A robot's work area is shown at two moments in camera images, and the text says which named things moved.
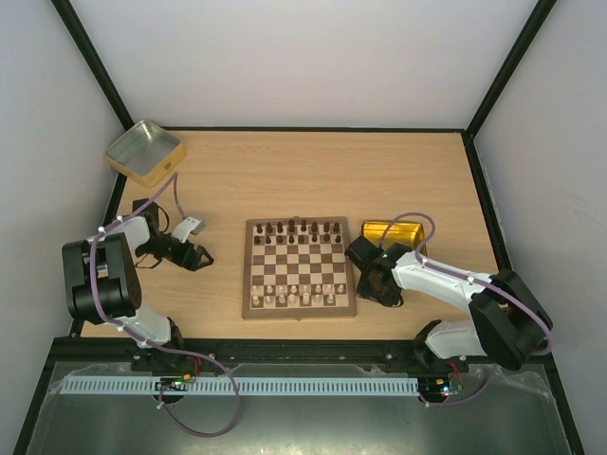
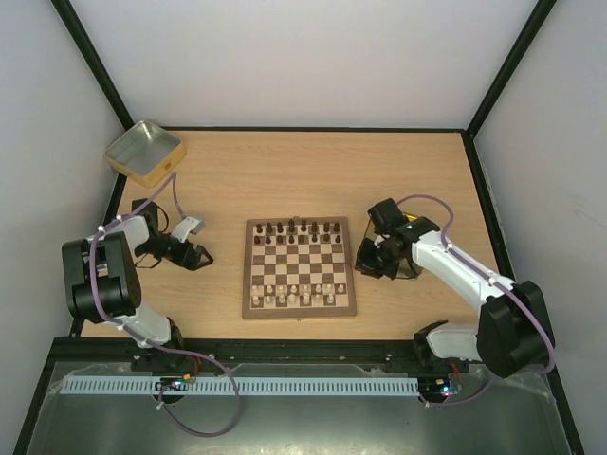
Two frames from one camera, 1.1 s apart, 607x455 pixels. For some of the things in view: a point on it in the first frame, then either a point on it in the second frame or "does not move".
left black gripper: (193, 264) does not move
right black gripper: (377, 288) → (372, 258)
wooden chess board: (296, 267) does not move
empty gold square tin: (145, 153) does not move
